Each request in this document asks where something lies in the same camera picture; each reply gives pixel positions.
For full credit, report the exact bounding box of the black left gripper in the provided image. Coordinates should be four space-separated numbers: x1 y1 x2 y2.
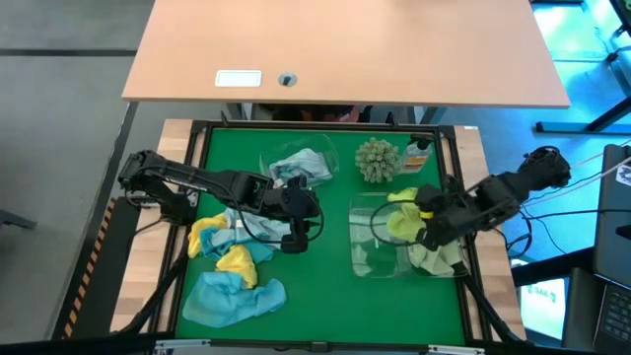
269 175 322 255

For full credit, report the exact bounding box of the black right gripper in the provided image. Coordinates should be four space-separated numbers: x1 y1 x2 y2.
415 185 477 250

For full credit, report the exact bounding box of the yellow-green microfiber towel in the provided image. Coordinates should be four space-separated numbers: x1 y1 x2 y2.
385 186 431 245

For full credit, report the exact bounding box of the blue-grey microfiber towel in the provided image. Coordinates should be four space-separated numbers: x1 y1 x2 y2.
222 206 294 249
269 147 334 189

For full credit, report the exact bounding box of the yellow microfiber towel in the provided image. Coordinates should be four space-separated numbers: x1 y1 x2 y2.
186 212 229 259
215 244 259 290

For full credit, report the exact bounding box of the pale green microfiber towel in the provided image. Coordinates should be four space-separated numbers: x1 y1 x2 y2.
405 240 465 278

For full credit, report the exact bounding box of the large cyan microfiber towel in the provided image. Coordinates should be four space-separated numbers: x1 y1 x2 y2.
181 270 288 329

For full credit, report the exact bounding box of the clear pump bottle orange label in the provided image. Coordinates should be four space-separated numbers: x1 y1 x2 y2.
400 136 436 176

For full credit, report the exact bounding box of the clear plastic basket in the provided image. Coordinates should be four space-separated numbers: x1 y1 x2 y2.
258 133 341 190
347 190 470 280

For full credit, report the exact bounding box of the green table mat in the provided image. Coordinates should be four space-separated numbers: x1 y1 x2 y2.
175 126 467 346

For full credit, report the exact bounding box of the green spiky ball plant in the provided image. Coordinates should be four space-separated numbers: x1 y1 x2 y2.
354 137 403 185

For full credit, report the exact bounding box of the black office chair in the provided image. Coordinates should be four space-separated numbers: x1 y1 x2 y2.
254 103 372 124

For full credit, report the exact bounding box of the white lit screen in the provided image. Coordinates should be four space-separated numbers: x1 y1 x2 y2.
519 277 569 342

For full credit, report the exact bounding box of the white desk label plate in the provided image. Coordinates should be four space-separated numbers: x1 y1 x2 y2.
214 69 263 89

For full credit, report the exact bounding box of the black desk foot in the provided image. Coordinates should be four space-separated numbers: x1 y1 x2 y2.
534 97 631 135

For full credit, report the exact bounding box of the light wooden desk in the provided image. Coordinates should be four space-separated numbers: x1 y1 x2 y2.
121 0 572 110

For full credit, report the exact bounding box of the hazard striped black panel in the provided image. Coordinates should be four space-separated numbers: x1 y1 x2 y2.
50 195 143 342

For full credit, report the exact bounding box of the black keyboard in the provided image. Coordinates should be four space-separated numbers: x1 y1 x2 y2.
593 282 631 355

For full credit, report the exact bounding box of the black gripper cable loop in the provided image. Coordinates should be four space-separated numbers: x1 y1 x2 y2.
369 198 426 249
234 194 325 247

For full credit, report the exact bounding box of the black cable bundle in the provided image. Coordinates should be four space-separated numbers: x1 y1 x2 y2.
116 245 191 337
461 272 526 345

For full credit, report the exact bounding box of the black aluminium rig frame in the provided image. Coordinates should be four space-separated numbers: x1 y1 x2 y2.
146 110 525 352

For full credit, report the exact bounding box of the white cable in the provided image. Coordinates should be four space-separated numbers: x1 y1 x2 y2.
522 139 631 203

